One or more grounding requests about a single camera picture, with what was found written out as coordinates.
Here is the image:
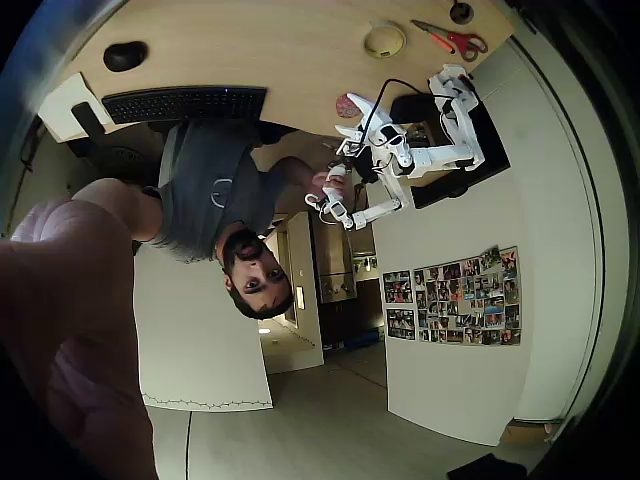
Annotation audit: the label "yellow-cored tape roll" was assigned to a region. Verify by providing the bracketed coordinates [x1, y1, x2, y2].
[363, 20, 407, 59]

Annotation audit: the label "white leader arm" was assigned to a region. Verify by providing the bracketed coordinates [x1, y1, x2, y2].
[304, 155, 414, 231]

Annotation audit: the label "person's right forearm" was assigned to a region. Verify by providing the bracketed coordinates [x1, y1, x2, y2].
[269, 155, 321, 201]

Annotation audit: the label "person's left forearm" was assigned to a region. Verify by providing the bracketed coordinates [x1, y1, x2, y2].
[8, 178, 166, 251]

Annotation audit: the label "pink round object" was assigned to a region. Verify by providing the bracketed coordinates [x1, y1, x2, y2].
[334, 92, 366, 120]

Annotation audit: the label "person's right hand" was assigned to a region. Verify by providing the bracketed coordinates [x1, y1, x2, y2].
[307, 169, 352, 202]

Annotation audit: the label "person's left hand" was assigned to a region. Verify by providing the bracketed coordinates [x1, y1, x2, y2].
[0, 234, 164, 480]

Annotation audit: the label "black mat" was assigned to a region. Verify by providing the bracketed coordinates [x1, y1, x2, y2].
[389, 84, 512, 211]

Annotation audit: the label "person in grey t-shirt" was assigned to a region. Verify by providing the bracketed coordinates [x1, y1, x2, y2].
[132, 119, 296, 321]

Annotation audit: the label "small photo collage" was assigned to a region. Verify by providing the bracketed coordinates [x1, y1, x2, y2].
[382, 269, 414, 305]
[385, 308, 417, 342]

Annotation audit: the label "black keyboard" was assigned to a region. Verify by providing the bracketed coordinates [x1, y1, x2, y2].
[101, 85, 269, 126]

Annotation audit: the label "large photo collage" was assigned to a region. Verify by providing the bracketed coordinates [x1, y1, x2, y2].
[412, 244, 522, 347]

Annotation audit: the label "black office chair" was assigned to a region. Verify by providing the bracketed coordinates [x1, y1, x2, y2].
[69, 134, 166, 187]

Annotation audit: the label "black computer mouse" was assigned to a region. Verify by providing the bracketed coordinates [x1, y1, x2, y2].
[103, 41, 150, 72]

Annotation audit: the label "black phone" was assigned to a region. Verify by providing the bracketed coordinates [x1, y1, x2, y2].
[70, 101, 109, 139]

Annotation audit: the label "white paper pad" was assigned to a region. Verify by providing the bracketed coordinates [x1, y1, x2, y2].
[37, 72, 114, 144]

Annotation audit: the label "cardboard box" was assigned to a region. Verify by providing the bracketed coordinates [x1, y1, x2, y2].
[502, 419, 564, 446]

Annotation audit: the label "white gripper camera mount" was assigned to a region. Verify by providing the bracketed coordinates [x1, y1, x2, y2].
[335, 138, 371, 159]

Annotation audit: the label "black cable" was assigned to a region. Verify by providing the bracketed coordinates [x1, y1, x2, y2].
[357, 77, 434, 136]

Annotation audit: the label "red-handled scissors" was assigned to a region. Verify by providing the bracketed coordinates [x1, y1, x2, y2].
[410, 19, 489, 62]

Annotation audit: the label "black desk cable hole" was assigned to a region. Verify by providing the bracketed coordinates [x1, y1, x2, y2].
[448, 0, 475, 24]

